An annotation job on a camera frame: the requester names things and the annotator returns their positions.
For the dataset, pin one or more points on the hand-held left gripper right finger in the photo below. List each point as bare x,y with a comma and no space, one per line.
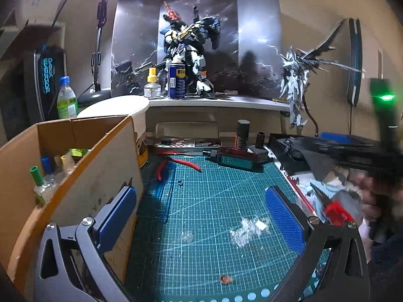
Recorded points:
283,220

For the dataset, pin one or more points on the white desk riser shelf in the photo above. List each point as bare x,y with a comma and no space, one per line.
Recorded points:
220,107

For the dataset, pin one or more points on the brown crumb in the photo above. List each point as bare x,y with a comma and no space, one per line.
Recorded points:
226,279

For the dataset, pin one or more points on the green marker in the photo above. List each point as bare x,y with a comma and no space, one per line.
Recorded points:
36,176

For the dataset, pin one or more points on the wooden wall shelf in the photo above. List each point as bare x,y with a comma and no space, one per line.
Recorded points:
31,33

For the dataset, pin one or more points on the white round container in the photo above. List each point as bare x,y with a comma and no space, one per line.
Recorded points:
119,105

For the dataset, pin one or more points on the desk lamp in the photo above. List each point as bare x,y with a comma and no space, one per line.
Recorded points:
100,22

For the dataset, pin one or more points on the black blue curved panel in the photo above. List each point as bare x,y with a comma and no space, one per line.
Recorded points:
354,63

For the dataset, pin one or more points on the grey paper pile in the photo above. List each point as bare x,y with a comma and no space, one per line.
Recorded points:
343,195

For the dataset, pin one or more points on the white plastic scraps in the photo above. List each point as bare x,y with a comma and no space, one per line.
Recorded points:
245,231

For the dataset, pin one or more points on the white winged robot model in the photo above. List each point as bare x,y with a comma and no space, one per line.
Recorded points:
294,78

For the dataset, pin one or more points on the red ruler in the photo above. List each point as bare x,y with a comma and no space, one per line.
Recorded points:
303,196

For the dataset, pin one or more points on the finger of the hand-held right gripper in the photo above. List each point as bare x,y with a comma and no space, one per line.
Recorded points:
346,162
335,137

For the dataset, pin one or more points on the green drink bottle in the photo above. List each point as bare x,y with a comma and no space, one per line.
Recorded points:
67,100

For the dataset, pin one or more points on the black box with teal print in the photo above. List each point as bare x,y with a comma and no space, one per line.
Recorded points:
47,75

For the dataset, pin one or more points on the green cutting mat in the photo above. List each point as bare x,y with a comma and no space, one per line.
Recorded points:
204,210

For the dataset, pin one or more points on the white blue robot model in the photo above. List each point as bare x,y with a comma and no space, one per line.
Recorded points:
189,56

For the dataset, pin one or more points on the person's right hand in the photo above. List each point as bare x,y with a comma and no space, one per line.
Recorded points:
368,192

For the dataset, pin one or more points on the metal tin case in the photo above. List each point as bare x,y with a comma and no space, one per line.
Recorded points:
189,143

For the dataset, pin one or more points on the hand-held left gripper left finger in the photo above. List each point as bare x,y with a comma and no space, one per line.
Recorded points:
118,215

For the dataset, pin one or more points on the black spray can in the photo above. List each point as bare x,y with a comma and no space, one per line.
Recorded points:
242,132

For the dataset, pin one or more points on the blue spray can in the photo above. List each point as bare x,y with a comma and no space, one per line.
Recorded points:
177,81

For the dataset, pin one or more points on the brown cardboard box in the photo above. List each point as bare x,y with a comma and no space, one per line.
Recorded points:
107,170

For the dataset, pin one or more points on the stormy photo backdrop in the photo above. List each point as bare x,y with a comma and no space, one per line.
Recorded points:
252,37

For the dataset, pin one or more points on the yellow capped clear bottle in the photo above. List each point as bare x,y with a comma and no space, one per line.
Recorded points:
152,85

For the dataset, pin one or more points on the blue marker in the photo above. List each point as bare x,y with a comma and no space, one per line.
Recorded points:
48,165

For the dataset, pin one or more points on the small black bottle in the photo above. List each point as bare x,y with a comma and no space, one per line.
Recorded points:
259,148

